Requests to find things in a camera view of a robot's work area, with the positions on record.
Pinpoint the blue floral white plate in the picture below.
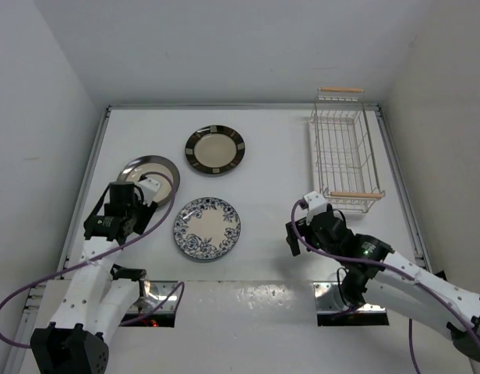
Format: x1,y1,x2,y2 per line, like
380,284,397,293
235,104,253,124
173,197,242,262

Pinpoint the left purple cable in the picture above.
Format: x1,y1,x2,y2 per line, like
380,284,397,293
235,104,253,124
0,171,185,349

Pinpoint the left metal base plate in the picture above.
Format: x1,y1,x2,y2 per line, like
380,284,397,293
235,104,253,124
125,280,181,317

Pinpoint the silver rimmed cream plate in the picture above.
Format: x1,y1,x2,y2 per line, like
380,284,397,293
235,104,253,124
117,155,181,207

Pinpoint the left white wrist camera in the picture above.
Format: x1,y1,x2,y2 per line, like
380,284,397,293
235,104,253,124
136,177,161,206

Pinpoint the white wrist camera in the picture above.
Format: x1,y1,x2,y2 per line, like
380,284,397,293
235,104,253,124
136,177,161,206
302,191,329,225

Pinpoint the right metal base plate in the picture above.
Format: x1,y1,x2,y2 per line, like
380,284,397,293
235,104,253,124
312,281,386,315

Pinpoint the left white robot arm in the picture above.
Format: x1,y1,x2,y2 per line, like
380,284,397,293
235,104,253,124
30,177,161,373

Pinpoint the metal base plate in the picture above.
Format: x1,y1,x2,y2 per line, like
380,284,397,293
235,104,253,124
125,280,181,317
312,281,386,315

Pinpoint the brown rimmed cream plate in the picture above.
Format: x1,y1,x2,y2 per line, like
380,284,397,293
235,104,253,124
185,125,246,176

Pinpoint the white wire dish rack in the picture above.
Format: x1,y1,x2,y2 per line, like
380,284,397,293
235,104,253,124
309,87,385,215

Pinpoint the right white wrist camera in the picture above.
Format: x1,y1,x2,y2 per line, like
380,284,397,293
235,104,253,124
302,191,329,225

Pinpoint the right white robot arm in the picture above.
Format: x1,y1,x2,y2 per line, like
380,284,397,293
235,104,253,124
286,199,480,362

